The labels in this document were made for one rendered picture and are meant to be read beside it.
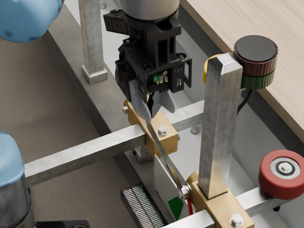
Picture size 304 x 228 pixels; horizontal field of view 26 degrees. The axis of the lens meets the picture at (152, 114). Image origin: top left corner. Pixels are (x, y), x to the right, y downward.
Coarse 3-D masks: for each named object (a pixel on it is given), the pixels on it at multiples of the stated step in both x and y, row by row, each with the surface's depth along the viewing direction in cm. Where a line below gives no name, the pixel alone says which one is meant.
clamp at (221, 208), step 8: (192, 176) 109; (192, 184) 107; (192, 192) 109; (200, 192) 106; (192, 200) 110; (200, 200) 106; (208, 200) 105; (216, 200) 105; (224, 200) 105; (232, 200) 105; (200, 208) 107; (208, 208) 104; (216, 208) 104; (224, 208) 104; (232, 208) 104; (240, 208) 104; (216, 216) 103; (224, 216) 103; (232, 216) 103; (248, 216) 103; (216, 224) 103; (224, 224) 102; (248, 224) 102
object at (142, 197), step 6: (138, 186) 128; (138, 192) 127; (144, 192) 127; (138, 198) 126; (144, 198) 126; (144, 204) 125; (150, 204) 125; (150, 210) 124; (150, 216) 123; (156, 216) 123; (156, 222) 122; (162, 222) 122
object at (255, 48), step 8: (240, 40) 90; (248, 40) 90; (256, 40) 90; (264, 40) 90; (240, 48) 88; (248, 48) 88; (256, 48) 88; (264, 48) 88; (272, 48) 88; (248, 56) 87; (256, 56) 87; (264, 56) 87; (272, 56) 87; (240, 88) 90; (240, 96) 91; (248, 96) 95; (240, 104) 96
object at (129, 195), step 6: (126, 192) 127; (132, 192) 127; (126, 198) 126; (132, 198) 126; (132, 204) 125; (138, 204) 125; (138, 210) 124; (138, 216) 123; (144, 216) 123; (144, 222) 122; (150, 222) 122
